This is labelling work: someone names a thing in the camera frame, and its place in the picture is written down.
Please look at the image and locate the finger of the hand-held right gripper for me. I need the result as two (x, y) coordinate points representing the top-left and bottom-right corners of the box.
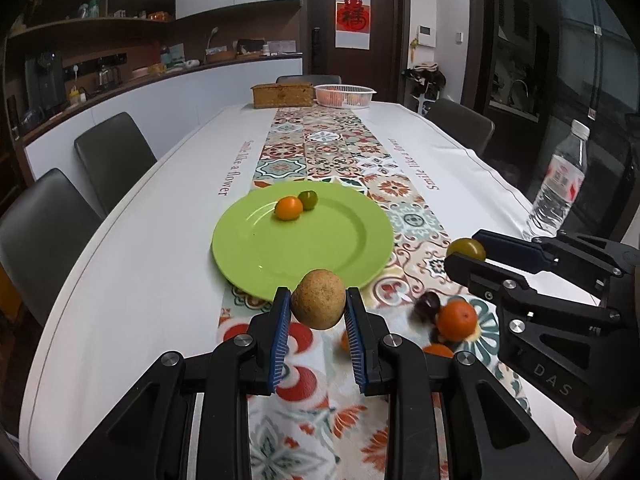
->
(472, 228), (638, 281)
(444, 252), (624, 329)

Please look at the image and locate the patterned table runner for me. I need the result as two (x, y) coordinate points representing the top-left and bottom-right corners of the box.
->
(217, 105), (533, 480)

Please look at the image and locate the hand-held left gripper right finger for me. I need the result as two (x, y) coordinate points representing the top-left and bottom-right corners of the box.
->
(344, 287), (581, 480)

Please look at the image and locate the wooden wall shelf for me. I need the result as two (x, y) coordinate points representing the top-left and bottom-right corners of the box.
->
(7, 14), (176, 41)

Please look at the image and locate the rack with bags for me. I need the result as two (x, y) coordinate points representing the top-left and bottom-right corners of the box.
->
(406, 62), (447, 111)

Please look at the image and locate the green plate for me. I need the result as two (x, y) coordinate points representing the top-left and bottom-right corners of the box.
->
(211, 191), (395, 302)

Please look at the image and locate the black water dispenser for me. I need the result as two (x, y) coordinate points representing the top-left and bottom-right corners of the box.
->
(24, 51), (68, 116)

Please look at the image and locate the white sideboard counter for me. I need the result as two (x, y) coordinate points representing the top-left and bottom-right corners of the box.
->
(15, 52), (304, 186)

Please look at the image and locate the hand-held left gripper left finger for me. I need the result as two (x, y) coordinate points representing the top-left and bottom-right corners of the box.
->
(56, 286), (292, 480)

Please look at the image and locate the grey dining chair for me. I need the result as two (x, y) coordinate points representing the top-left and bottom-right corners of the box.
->
(74, 112), (158, 218)
(424, 98), (496, 158)
(0, 168), (103, 328)
(276, 74), (342, 86)

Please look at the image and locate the red and white door poster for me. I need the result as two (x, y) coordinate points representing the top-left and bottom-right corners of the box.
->
(335, 0), (372, 51)

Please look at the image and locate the yellow-green small fruit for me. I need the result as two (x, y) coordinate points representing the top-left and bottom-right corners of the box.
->
(446, 238), (487, 262)

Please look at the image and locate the large orange tangerine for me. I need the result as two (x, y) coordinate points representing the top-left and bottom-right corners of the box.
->
(436, 298), (479, 339)

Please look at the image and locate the pile of small oranges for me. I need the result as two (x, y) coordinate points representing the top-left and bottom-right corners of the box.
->
(320, 89), (368, 107)

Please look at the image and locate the brown round fruit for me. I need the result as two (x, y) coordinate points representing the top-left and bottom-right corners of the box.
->
(291, 269), (347, 331)

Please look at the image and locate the orange cherry tomato on plate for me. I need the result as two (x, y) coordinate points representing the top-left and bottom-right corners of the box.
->
(274, 196), (304, 222)

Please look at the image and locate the clear plastic water bottle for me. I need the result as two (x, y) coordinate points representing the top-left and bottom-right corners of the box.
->
(522, 120), (592, 241)

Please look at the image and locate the dark red fruit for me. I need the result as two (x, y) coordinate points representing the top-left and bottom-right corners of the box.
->
(411, 292), (442, 323)

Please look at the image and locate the brown wooden box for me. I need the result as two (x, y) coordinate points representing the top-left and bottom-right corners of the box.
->
(251, 82), (315, 109)

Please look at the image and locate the white tablecloth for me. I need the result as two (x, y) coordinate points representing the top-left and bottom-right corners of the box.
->
(19, 101), (616, 480)

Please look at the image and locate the dark brown door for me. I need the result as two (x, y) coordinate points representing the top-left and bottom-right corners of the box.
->
(306, 0), (406, 103)

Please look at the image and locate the glass kettle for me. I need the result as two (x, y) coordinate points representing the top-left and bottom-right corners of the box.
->
(96, 57), (122, 88)

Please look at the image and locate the white plastic basket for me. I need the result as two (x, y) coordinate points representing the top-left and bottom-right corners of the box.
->
(313, 84), (377, 109)

